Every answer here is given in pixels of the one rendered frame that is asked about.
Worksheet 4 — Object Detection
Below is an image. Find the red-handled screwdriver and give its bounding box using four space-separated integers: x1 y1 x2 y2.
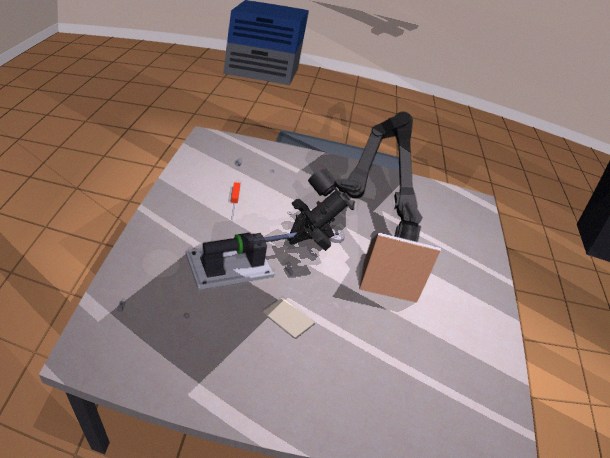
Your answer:
231 183 240 220

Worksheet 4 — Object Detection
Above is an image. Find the green spacer ring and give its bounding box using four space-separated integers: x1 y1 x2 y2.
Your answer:
234 234 243 254

